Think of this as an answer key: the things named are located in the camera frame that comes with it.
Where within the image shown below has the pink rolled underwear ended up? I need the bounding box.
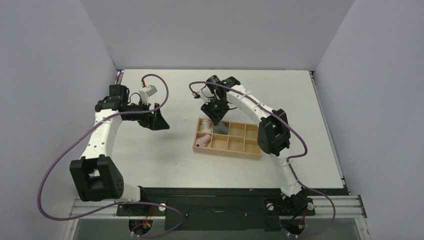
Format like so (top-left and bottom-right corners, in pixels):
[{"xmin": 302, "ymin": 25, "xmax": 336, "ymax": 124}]
[{"xmin": 194, "ymin": 134, "xmax": 212, "ymax": 147}]

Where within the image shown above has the purple cable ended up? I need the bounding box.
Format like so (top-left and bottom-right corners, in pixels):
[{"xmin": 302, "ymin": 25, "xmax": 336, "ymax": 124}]
[
  {"xmin": 188, "ymin": 81, "xmax": 337, "ymax": 239},
  {"xmin": 36, "ymin": 73, "xmax": 185, "ymax": 239}
]

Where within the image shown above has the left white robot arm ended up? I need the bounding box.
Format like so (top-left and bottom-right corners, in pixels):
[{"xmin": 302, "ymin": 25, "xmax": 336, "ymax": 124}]
[{"xmin": 69, "ymin": 84, "xmax": 170, "ymax": 215}]

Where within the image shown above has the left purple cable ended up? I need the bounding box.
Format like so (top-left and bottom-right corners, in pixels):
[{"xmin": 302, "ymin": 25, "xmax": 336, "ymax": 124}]
[{"xmin": 36, "ymin": 73, "xmax": 185, "ymax": 239}]

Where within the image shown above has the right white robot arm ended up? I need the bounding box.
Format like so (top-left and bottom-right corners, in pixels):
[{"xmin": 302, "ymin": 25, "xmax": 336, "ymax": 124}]
[{"xmin": 192, "ymin": 75, "xmax": 302, "ymax": 214}]

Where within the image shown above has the wooden compartment tray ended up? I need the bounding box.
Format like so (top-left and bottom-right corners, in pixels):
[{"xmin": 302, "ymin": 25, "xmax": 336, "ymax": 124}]
[{"xmin": 192, "ymin": 117, "xmax": 262, "ymax": 160}]

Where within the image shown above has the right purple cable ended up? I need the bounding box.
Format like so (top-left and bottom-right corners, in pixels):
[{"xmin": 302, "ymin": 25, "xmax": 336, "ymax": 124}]
[{"xmin": 188, "ymin": 81, "xmax": 337, "ymax": 239}]

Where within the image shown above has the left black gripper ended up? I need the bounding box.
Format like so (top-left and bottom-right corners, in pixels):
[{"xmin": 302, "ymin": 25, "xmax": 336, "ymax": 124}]
[{"xmin": 123, "ymin": 99, "xmax": 169, "ymax": 131}]

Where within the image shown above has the grey beige underwear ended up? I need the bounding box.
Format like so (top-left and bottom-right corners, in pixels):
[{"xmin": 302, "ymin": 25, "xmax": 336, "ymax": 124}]
[{"xmin": 212, "ymin": 121, "xmax": 230, "ymax": 135}]

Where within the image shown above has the white rolled underwear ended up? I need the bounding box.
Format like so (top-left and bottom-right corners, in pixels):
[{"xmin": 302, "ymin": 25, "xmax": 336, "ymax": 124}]
[{"xmin": 199, "ymin": 119, "xmax": 213, "ymax": 133}]

